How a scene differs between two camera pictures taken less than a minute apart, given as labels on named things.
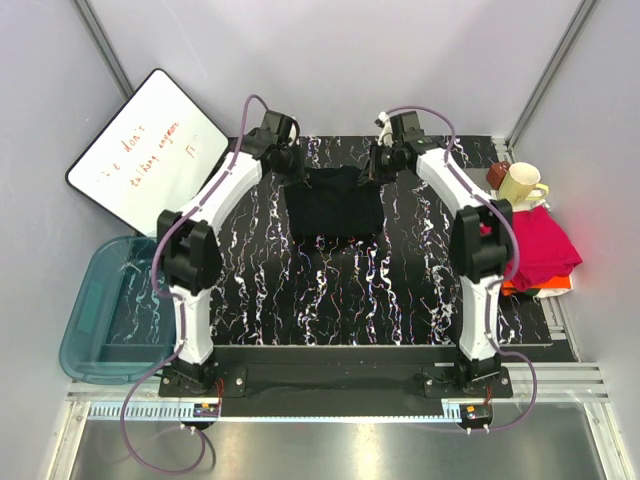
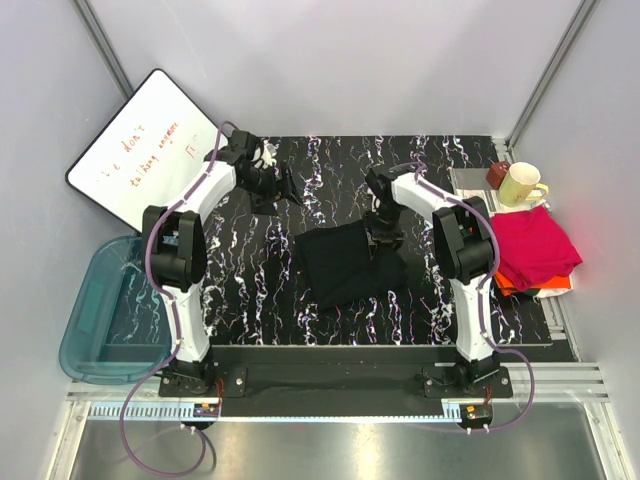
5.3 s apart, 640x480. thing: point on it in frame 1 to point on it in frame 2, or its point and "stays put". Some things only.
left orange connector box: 207,410 stays put
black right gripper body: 384,164 to 383,225
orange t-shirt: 564,282 stays put
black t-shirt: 333,203 to 337,266
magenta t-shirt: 545,252 stays put
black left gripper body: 290,166 to 262,186
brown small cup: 496,172 stays put
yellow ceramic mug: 520,182 stays put
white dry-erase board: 151,155 stays put
